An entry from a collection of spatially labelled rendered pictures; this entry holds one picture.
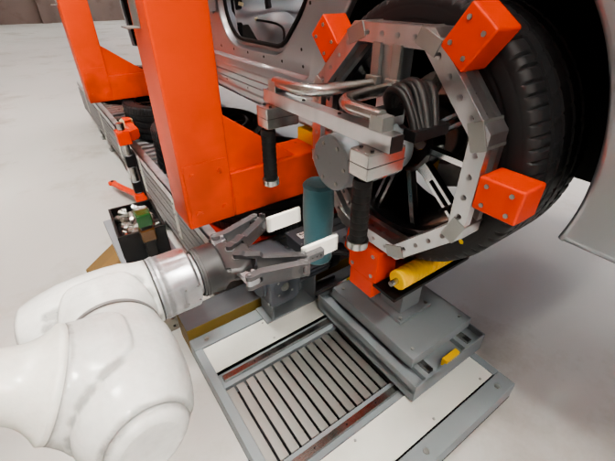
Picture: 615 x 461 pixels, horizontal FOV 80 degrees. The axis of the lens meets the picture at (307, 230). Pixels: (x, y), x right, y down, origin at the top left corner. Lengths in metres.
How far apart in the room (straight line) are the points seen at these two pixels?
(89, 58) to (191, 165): 1.93
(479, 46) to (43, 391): 0.74
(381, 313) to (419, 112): 0.83
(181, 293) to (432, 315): 1.02
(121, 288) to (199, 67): 0.75
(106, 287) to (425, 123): 0.54
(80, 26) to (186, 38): 1.93
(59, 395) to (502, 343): 1.55
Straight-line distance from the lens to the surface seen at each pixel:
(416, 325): 1.34
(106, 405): 0.35
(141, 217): 1.10
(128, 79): 3.06
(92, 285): 0.51
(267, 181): 0.96
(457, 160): 0.92
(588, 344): 1.89
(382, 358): 1.31
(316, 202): 0.99
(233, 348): 1.43
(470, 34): 0.76
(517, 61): 0.81
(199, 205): 1.22
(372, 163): 0.63
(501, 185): 0.75
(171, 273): 0.52
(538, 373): 1.67
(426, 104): 0.69
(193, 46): 1.10
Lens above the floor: 1.18
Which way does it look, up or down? 33 degrees down
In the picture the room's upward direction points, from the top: straight up
